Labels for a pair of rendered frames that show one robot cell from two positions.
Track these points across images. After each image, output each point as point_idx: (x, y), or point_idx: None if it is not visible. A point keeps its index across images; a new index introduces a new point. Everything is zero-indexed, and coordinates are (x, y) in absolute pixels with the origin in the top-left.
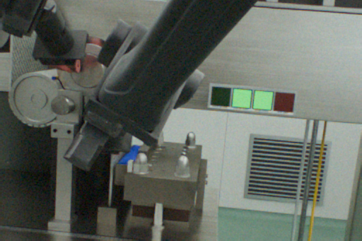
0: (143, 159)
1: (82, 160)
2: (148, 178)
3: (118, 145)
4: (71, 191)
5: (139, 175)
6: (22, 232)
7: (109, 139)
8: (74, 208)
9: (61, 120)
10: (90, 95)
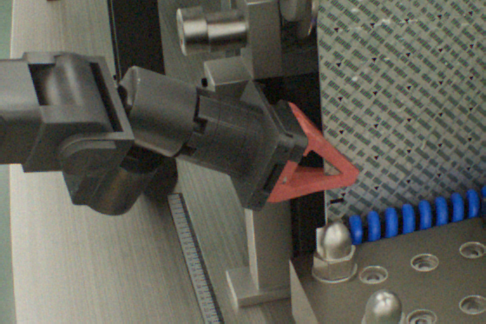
0: (322, 243)
1: (67, 188)
2: (305, 300)
3: (243, 180)
4: (252, 231)
5: (302, 280)
6: (179, 263)
7: (180, 160)
8: (289, 270)
9: (241, 59)
10: (285, 16)
